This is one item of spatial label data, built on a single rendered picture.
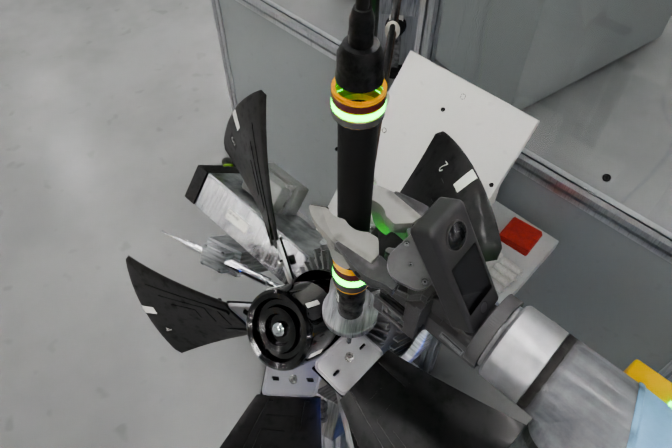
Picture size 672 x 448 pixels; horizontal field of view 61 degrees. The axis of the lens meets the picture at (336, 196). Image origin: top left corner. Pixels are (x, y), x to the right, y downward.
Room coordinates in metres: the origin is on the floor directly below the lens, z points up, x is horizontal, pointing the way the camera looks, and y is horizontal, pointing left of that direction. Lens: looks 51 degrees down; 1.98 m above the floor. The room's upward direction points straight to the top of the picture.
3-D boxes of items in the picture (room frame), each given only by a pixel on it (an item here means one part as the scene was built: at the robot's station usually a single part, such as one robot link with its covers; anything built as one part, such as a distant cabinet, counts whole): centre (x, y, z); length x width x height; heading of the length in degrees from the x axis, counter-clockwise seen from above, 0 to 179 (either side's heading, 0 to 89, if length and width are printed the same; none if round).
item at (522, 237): (0.79, -0.44, 0.87); 0.08 x 0.08 x 0.02; 49
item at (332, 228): (0.32, 0.00, 1.51); 0.09 x 0.03 x 0.06; 56
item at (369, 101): (0.34, -0.02, 1.68); 0.04 x 0.04 x 0.03
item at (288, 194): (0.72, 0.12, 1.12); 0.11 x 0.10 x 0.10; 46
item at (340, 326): (0.35, -0.02, 1.38); 0.09 x 0.07 x 0.10; 171
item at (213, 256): (0.59, 0.22, 1.08); 0.07 x 0.04 x 0.06; 56
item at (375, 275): (0.29, -0.04, 1.54); 0.09 x 0.05 x 0.02; 56
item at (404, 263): (0.27, -0.10, 1.51); 0.12 x 0.08 x 0.09; 46
